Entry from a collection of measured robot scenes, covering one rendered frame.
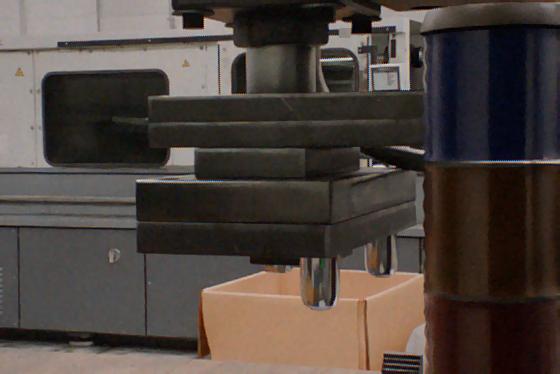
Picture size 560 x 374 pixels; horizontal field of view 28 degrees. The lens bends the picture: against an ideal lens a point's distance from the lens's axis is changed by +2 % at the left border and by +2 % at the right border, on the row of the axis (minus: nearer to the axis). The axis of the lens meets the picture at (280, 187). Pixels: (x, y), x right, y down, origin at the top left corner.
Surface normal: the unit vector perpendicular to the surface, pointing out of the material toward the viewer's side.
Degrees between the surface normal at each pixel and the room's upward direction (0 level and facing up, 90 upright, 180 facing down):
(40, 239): 90
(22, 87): 90
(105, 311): 90
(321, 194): 90
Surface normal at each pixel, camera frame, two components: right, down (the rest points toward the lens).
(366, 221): 0.94, 0.00
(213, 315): -0.46, 0.06
